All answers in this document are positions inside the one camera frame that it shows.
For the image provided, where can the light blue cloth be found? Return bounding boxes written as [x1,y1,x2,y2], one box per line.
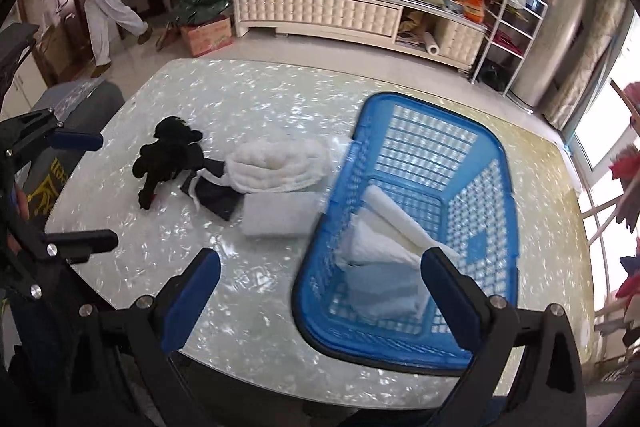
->
[344,262,430,321]

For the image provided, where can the black plush toy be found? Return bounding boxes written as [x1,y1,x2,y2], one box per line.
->
[132,116,204,210]

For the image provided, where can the blue plastic basket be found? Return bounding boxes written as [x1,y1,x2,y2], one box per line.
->
[292,92,520,376]

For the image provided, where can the white fluffy blanket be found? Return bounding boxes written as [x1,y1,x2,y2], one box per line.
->
[220,139,331,194]

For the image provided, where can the grey queen print clothing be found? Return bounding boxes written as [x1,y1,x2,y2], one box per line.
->
[16,79,125,229]

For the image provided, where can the dark grey fuzzy cloth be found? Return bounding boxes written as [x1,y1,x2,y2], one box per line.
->
[180,158,243,221]

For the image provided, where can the white folded towel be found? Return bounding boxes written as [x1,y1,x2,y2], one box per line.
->
[334,184,462,269]

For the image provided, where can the person in white clothes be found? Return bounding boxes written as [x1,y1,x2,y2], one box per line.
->
[85,0,152,78]

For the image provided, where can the clothes drying rack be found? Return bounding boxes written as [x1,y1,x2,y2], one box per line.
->
[582,146,639,336]

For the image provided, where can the white foam block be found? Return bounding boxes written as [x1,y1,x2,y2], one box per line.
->
[241,192,322,237]

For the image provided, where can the red cardboard box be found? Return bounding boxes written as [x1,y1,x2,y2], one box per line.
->
[180,15,233,57]

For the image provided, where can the white paper roll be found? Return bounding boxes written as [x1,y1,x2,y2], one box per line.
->
[423,31,440,56]

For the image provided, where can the cream tufted TV cabinet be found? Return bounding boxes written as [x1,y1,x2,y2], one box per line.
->
[233,0,486,72]

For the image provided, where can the orange snack bag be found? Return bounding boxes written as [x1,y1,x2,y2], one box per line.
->
[463,0,485,24]

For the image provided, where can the white metal shelf rack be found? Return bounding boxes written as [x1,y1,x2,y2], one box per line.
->
[469,0,549,96]

